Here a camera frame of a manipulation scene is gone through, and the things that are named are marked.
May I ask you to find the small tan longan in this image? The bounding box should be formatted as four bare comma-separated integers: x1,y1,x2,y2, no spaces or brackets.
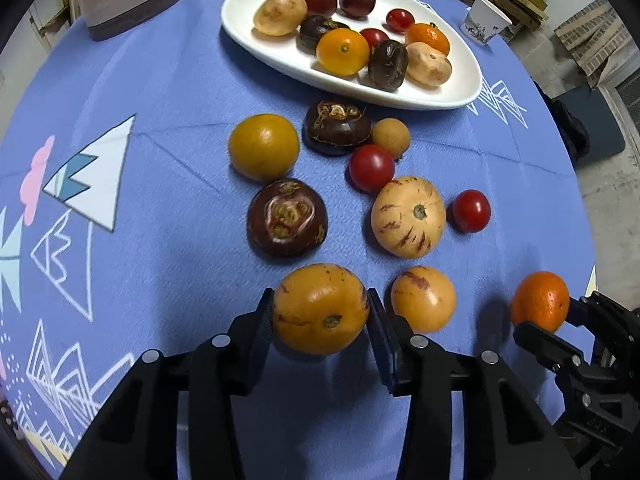
371,118,412,161

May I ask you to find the small tan pepino melon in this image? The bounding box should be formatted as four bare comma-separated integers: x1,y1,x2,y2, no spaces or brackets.
405,42,453,88

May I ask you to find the white paper cup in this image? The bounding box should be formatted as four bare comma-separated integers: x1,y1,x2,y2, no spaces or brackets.
461,0,513,47

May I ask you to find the tan spotted pepino melon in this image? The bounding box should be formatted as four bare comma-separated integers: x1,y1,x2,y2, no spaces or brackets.
253,0,308,37

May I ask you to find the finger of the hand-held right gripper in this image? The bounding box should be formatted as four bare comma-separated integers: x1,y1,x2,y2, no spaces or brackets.
568,296,608,333
514,321,585,374

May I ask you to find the small orange pepino melon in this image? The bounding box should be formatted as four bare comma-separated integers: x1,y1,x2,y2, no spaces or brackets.
390,266,457,334

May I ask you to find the orange striped pepino melon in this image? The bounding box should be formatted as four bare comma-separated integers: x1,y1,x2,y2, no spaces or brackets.
271,263,371,357

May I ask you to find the dark water chestnut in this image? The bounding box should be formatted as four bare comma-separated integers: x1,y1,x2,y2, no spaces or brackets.
368,40,409,93
298,15,351,55
302,100,373,157
246,178,329,258

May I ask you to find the orange mandarin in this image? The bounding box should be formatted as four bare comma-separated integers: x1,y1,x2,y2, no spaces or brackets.
404,22,451,57
510,271,571,334

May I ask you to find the dark red plum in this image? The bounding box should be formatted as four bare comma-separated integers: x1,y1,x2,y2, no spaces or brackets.
339,0,377,20
300,0,338,17

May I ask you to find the brick pattern panel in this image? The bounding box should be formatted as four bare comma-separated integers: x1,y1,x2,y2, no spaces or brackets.
552,0,636,78

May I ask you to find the black jacket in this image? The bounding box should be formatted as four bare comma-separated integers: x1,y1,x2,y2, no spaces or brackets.
537,82,591,163

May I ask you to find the white oval plate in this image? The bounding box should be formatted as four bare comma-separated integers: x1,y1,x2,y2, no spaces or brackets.
221,0,483,111

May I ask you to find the red cherry tomato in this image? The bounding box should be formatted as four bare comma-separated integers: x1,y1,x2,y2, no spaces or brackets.
358,28,391,51
452,189,492,234
348,144,396,193
385,8,416,33

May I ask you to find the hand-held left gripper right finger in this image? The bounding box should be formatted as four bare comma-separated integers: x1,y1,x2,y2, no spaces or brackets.
366,287,583,480

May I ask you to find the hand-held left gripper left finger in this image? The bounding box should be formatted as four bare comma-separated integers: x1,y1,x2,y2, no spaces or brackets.
60,287,276,480

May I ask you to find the dark grey mat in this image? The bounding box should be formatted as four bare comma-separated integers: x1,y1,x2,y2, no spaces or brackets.
570,82,628,166

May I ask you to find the blue printed tablecloth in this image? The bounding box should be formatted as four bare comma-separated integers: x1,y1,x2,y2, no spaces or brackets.
0,0,598,480

